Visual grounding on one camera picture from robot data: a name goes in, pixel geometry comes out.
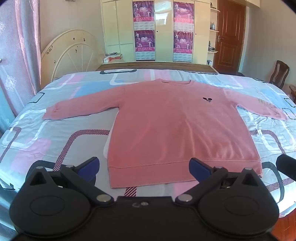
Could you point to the pink curtain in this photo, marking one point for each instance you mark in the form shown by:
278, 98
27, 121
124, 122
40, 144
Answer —
23, 46

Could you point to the cream wardrobe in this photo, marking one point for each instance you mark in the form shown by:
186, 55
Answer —
161, 34

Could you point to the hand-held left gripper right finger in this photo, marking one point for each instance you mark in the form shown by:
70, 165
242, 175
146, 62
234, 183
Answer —
199, 170

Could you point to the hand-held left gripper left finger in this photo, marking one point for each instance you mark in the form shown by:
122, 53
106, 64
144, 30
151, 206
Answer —
89, 167

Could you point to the cream corner shelf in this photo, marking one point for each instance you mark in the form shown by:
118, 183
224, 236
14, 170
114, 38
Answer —
214, 30

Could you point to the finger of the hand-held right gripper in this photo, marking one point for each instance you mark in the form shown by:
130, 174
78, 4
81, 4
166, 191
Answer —
286, 166

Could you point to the wooden chair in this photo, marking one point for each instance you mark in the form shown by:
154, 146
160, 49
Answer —
278, 74

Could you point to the patterned bed sheet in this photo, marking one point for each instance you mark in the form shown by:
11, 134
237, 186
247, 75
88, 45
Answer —
69, 104

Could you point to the pink sweater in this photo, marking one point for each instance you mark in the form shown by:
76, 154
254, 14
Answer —
173, 127

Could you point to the cream round headboard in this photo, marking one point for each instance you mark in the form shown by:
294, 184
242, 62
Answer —
69, 51

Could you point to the brown wooden door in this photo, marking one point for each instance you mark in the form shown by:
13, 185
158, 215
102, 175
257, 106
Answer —
229, 46

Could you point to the purple wall poster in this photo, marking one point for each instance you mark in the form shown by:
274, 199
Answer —
144, 40
183, 12
143, 11
183, 42

